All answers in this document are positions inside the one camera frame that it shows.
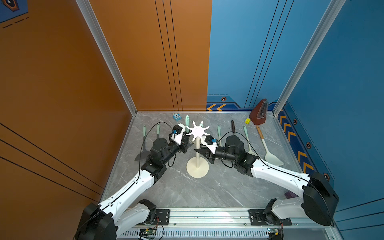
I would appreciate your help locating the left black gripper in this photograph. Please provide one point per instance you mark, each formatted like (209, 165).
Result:
(183, 144)

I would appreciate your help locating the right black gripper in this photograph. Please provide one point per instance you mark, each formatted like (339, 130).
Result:
(207, 154)

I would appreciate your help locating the mint handle cream turner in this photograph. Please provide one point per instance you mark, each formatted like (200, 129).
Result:
(219, 135)

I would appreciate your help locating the mint handle grey turner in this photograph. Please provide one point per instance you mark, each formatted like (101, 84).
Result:
(158, 130)

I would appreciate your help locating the black handle metal utensil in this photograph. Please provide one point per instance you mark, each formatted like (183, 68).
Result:
(233, 127)

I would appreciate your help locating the mint handle grey spatula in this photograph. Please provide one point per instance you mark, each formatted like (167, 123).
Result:
(142, 156)

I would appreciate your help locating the mint handle white spatula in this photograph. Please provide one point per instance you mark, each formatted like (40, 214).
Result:
(251, 151)

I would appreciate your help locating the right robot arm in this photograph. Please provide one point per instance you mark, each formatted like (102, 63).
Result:
(315, 197)

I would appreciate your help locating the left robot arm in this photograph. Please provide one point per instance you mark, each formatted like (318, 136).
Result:
(151, 171)

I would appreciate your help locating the small blue owl toy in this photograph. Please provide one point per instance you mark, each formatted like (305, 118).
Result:
(176, 116)

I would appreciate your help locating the dark red metronome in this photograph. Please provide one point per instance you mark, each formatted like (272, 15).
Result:
(258, 115)

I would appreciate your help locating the left green circuit board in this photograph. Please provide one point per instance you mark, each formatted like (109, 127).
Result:
(148, 232)

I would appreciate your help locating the green circuit board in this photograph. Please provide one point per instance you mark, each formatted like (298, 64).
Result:
(148, 232)
(276, 234)

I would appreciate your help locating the purple flat block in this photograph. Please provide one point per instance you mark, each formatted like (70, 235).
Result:
(290, 195)

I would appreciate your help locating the right green circuit board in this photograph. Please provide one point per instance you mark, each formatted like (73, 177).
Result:
(276, 234)

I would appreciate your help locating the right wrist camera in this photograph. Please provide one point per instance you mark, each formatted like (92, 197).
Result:
(210, 142)

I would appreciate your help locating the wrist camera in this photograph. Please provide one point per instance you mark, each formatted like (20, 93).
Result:
(210, 142)
(177, 133)

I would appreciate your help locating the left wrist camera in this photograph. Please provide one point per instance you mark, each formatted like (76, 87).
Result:
(177, 133)

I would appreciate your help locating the aluminium front rail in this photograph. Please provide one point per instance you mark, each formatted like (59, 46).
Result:
(185, 217)

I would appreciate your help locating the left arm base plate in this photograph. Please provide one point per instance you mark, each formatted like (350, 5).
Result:
(160, 216)

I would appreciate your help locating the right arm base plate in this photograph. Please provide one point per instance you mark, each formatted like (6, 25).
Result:
(259, 218)

